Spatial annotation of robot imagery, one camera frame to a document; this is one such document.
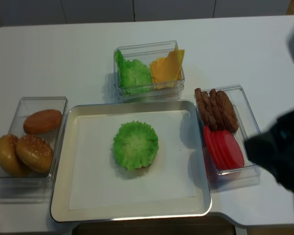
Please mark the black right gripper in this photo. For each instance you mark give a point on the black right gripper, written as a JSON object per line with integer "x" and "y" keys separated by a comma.
{"x": 273, "y": 150}

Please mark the clear box lettuce and cheese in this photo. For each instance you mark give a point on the clear box lettuce and cheese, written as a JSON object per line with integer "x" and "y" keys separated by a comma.
{"x": 148, "y": 53}

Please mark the brown patty leftmost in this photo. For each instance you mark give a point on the brown patty leftmost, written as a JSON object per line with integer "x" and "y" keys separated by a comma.
{"x": 201, "y": 107}

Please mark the left sesame bun top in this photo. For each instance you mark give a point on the left sesame bun top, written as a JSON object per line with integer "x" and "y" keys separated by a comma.
{"x": 9, "y": 161}

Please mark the brown patty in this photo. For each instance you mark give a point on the brown patty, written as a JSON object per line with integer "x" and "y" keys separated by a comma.
{"x": 227, "y": 112}
{"x": 215, "y": 109}
{"x": 212, "y": 121}
{"x": 201, "y": 107}

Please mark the silver metal tray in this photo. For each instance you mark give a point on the silver metal tray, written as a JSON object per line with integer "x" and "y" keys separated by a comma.
{"x": 199, "y": 205}

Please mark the clear box patties and tomato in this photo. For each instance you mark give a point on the clear box patties and tomato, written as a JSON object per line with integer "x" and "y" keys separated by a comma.
{"x": 247, "y": 175}

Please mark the sesame bun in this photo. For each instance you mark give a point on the sesame bun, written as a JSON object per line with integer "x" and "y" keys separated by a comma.
{"x": 35, "y": 152}
{"x": 9, "y": 161}

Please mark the toasted bottom bun half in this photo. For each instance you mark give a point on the toasted bottom bun half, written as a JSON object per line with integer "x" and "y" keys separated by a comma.
{"x": 141, "y": 158}

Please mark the brown patty rightmost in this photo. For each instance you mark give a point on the brown patty rightmost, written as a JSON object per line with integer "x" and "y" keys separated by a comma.
{"x": 227, "y": 112}

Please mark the yellow cheese slices stack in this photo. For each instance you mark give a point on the yellow cheese slices stack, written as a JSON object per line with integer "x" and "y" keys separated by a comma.
{"x": 165, "y": 71}

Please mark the right sesame bun top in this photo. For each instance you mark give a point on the right sesame bun top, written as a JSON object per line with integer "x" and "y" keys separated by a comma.
{"x": 35, "y": 152}

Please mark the green lettuce leaf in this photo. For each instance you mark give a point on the green lettuce leaf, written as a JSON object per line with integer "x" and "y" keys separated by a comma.
{"x": 134, "y": 75}
{"x": 130, "y": 136}

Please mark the white paper tray liner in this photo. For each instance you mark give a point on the white paper tray liner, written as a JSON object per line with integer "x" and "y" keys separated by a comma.
{"x": 99, "y": 181}

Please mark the orange bun bottom in box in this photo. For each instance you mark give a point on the orange bun bottom in box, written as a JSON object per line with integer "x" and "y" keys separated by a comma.
{"x": 42, "y": 122}

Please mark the green lettuce leaf in box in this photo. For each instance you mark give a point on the green lettuce leaf in box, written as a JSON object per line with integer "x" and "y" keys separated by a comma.
{"x": 134, "y": 75}

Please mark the clear box with buns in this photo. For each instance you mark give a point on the clear box with buns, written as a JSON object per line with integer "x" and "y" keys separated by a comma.
{"x": 26, "y": 107}

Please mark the red tomato slices stack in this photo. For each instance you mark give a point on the red tomato slices stack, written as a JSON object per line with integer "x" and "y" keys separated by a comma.
{"x": 224, "y": 149}

